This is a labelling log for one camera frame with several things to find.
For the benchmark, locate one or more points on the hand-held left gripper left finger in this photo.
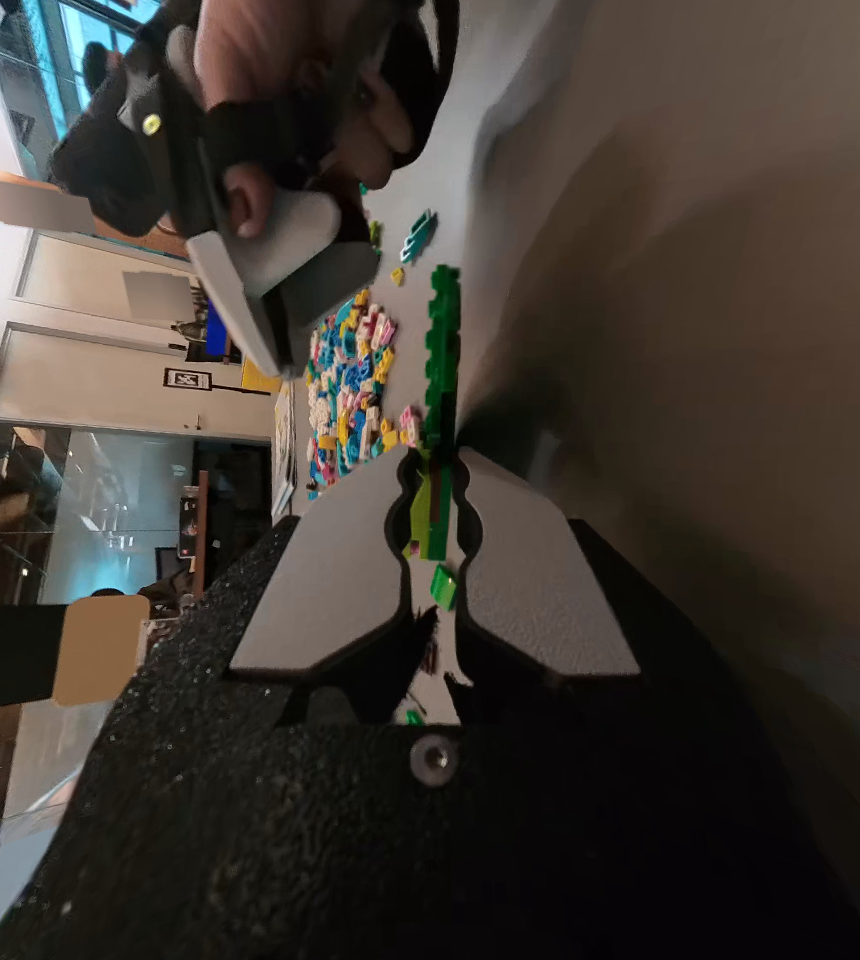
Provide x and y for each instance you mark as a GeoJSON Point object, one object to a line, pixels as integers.
{"type": "Point", "coordinates": [310, 585]}

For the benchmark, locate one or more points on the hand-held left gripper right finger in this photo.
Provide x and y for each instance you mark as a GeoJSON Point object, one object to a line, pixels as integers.
{"type": "Point", "coordinates": [550, 592]}

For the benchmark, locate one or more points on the blue storage bin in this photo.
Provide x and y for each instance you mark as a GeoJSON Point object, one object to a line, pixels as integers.
{"type": "Point", "coordinates": [216, 330]}

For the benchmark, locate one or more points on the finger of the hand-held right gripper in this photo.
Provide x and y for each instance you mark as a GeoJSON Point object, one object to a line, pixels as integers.
{"type": "Point", "coordinates": [239, 300]}
{"type": "Point", "coordinates": [325, 285]}

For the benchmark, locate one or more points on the green curved lego brick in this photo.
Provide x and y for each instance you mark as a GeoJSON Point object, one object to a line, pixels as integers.
{"type": "Point", "coordinates": [443, 586]}

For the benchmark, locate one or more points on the dark printed box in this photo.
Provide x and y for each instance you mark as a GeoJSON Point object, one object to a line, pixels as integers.
{"type": "Point", "coordinates": [188, 525]}

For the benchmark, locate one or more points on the black white marker poster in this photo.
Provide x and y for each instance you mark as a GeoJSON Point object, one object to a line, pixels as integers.
{"type": "Point", "coordinates": [188, 379]}

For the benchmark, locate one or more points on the person's right hand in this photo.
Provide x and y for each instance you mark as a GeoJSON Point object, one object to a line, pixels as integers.
{"type": "Point", "coordinates": [272, 45]}

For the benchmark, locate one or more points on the pastel colourful lego piece pile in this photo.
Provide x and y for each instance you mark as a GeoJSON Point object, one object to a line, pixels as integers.
{"type": "Point", "coordinates": [347, 375]}

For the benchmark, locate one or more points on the green lego build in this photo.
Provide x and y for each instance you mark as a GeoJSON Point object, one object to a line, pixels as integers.
{"type": "Point", "coordinates": [441, 352]}

